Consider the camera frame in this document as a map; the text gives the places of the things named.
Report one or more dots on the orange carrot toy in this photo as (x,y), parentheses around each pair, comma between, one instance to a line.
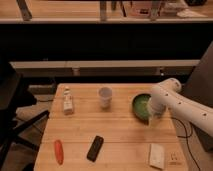
(59,154)

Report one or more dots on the small clear bottle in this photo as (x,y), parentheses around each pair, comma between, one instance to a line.
(68,106)

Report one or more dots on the black rectangular remote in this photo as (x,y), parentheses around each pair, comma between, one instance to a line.
(95,148)

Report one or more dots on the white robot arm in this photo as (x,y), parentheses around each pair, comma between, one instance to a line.
(166,94)

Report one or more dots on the white paper cup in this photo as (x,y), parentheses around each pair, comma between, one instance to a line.
(105,96)

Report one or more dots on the green ceramic bowl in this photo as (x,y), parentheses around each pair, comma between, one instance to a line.
(139,107)

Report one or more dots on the black office chair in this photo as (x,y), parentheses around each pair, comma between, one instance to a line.
(14,94)

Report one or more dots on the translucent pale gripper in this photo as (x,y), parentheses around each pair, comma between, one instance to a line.
(153,120)

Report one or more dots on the white rectangular sponge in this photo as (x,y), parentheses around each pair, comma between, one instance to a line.
(157,156)

